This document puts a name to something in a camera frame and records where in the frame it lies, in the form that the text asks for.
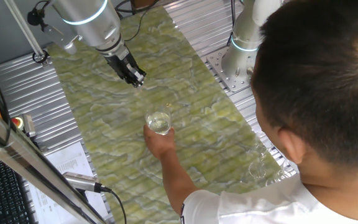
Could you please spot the black keyboard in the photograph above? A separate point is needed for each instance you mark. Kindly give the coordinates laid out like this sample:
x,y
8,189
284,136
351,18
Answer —
x,y
2,193

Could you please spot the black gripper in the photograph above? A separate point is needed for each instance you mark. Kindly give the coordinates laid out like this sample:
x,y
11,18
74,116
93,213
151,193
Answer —
x,y
123,67

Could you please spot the aluminium camera pole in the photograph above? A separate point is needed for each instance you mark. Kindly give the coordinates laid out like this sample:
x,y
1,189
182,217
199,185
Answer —
x,y
23,28

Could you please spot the aluminium frame bar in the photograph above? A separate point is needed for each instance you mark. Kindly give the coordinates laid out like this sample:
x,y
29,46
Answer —
x,y
26,168

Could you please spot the green marble pattern mat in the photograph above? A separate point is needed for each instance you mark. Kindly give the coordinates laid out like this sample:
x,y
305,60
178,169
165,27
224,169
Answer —
x,y
120,140

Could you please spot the silver microphone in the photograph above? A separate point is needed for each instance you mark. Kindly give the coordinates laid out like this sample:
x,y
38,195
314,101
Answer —
x,y
79,182

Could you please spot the person left forearm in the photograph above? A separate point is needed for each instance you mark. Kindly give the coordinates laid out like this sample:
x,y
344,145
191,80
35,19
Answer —
x,y
176,180

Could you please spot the brown cardboard box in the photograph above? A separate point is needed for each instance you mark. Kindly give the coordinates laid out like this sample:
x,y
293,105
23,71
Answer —
x,y
143,3

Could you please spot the printed paper sheet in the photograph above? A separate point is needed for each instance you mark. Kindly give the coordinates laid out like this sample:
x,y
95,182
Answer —
x,y
70,161

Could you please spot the white t-shirt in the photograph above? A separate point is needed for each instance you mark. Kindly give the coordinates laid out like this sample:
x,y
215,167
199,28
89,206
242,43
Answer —
x,y
259,208

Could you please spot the person left hand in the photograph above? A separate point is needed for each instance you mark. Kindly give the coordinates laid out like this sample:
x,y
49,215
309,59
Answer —
x,y
158,146

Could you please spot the person head black hair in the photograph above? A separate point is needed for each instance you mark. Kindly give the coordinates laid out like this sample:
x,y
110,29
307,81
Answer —
x,y
322,77

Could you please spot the emergency stop button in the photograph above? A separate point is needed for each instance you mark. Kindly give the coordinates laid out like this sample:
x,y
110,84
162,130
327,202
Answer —
x,y
20,124

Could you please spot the glass beaker with water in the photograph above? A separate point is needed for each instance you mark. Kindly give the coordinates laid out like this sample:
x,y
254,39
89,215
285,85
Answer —
x,y
158,121

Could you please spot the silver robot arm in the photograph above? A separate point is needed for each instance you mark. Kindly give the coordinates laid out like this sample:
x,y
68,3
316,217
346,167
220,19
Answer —
x,y
92,25

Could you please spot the silver black wrist connector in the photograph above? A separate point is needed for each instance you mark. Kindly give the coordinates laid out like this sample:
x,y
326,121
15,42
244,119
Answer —
x,y
59,35

